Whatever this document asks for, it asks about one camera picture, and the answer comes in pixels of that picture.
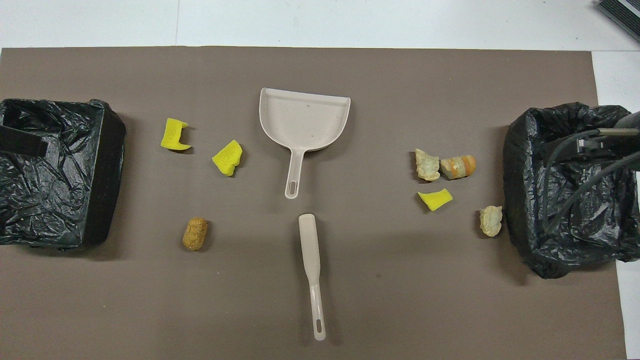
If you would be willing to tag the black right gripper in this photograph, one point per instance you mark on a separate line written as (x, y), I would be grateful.
(610, 142)

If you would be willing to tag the pale dumpling piece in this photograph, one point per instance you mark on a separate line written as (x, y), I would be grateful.
(491, 220)
(426, 165)

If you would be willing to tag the notched yellow sponge piece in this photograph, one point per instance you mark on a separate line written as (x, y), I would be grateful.
(172, 135)

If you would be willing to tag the orange striped bread piece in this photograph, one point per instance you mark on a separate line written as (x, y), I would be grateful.
(457, 167)

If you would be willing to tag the yellow sponge wedge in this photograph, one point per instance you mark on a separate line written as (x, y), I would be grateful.
(435, 199)

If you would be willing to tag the brown bread roll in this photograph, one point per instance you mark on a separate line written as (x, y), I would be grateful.
(195, 233)

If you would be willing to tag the chunky yellow sponge piece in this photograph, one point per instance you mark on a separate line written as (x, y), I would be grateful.
(227, 157)

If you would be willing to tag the beige plastic dustpan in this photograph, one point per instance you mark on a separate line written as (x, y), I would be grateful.
(300, 120)

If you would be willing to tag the beige hand brush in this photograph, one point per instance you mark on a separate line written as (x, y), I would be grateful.
(310, 250)

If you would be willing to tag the black bag lined bin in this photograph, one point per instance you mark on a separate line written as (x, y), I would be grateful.
(590, 210)
(55, 175)

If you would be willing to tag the black ribbed device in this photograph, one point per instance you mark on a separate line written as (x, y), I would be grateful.
(622, 15)

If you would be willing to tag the large brown table mat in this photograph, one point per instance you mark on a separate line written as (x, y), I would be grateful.
(320, 300)

